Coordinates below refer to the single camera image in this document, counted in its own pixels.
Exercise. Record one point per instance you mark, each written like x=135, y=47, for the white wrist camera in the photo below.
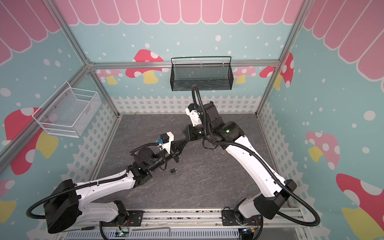
x=165, y=141
x=194, y=115

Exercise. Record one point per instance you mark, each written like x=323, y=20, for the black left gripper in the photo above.
x=174, y=152

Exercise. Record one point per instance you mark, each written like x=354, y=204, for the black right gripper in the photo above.
x=187, y=132

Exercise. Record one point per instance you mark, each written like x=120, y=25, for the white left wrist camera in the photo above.
x=165, y=141

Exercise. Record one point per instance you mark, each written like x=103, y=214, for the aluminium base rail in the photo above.
x=190, y=224

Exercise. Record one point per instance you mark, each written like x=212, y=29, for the white wire mesh basket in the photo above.
x=68, y=111

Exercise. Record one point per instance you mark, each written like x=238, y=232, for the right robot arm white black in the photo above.
x=274, y=189

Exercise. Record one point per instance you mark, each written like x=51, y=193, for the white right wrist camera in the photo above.
x=194, y=115

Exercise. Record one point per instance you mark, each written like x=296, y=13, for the black wire mesh basket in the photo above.
x=212, y=73

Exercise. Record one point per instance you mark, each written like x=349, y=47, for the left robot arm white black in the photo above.
x=71, y=204

